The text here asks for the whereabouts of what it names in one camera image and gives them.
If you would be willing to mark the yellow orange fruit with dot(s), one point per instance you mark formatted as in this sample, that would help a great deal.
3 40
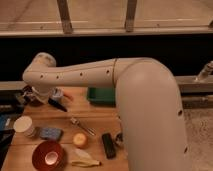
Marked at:
80 140

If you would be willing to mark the black remote control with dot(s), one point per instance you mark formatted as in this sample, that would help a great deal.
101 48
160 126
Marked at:
108 146

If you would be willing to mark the small white cup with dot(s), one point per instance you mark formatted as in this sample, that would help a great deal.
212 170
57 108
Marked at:
51 158

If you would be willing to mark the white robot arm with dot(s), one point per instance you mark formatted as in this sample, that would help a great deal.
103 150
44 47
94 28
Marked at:
148 102

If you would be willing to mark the blue sponge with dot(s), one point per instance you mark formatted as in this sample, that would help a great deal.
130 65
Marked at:
50 133

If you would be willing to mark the dark maroon bowl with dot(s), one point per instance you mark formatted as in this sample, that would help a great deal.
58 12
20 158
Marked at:
29 96

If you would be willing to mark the metal fork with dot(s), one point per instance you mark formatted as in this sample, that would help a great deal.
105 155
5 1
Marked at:
76 122

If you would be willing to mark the green plastic tray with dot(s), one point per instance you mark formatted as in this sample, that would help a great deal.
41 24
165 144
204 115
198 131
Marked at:
103 96

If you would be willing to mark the shiny metal cup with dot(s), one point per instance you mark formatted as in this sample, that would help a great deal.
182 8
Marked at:
119 140

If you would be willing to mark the black handled brush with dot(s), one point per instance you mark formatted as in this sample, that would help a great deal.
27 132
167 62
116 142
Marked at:
56 105

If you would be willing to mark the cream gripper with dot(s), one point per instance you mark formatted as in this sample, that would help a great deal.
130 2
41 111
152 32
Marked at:
42 94

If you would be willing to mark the red bowl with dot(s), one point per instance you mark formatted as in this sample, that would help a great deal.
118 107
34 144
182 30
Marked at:
40 153

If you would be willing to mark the orange carrot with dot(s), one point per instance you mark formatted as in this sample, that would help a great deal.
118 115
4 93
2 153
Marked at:
69 96

